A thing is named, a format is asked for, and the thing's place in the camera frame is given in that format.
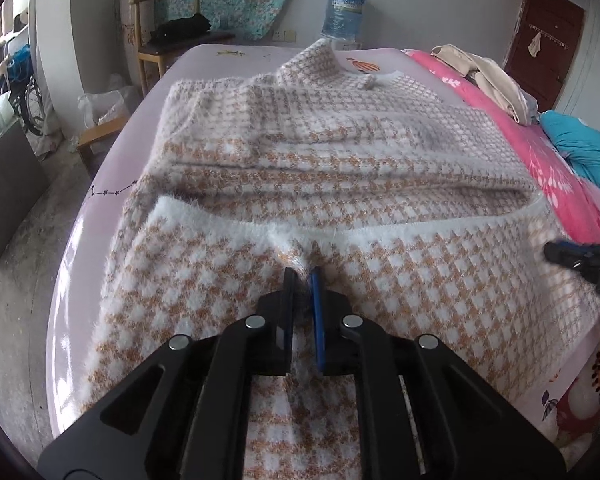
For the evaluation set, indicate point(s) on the white water dispenser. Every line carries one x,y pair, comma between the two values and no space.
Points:
347,45

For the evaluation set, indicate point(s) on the bed with lilac sheet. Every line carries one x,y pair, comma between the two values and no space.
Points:
130,160

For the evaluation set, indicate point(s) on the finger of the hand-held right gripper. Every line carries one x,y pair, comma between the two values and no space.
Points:
562,254

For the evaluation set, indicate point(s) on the black bag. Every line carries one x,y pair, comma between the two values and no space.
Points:
180,29

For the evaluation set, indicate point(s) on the beige clothes pile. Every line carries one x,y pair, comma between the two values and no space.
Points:
495,82

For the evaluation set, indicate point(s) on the small wooden stool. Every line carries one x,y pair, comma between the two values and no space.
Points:
100,135

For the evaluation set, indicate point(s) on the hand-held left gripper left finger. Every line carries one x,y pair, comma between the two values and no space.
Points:
287,320

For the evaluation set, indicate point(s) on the door hook rack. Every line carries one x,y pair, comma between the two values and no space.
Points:
536,42

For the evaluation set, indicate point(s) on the wooden chair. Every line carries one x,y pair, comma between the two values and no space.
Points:
147,60

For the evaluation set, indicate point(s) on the bicycle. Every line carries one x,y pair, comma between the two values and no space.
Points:
30,95

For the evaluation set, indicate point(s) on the clear plastic bag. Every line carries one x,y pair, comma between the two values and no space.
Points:
105,105

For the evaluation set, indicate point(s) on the dark grey board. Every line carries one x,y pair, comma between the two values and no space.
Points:
10,195

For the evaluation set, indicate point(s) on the pink floral blanket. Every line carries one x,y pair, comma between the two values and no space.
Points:
545,160

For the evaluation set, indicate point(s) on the fluffy houndstooth sweater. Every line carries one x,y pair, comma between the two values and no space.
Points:
330,160

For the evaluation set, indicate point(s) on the teal quilt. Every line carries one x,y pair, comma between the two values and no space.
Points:
585,150

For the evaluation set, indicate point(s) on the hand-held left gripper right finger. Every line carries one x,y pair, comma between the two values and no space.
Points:
318,320

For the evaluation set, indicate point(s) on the brown door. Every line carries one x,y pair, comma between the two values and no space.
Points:
545,10

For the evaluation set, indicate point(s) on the blue water jug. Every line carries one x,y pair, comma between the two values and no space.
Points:
344,10

